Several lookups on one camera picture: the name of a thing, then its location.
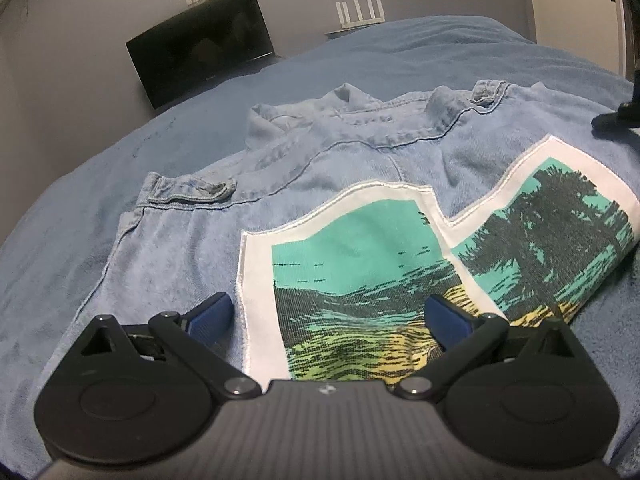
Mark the light blue denim jacket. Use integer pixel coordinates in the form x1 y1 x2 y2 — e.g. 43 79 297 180
77 81 639 384

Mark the white door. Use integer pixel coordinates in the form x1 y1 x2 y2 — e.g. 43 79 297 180
532 0 627 76

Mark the blue fleece blanket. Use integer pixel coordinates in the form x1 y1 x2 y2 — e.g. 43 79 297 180
1 16 631 478

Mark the black monitor screen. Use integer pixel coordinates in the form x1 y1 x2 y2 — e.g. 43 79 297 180
126 0 276 110

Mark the white wifi router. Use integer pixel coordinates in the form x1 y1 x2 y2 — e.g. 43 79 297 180
335 0 386 32

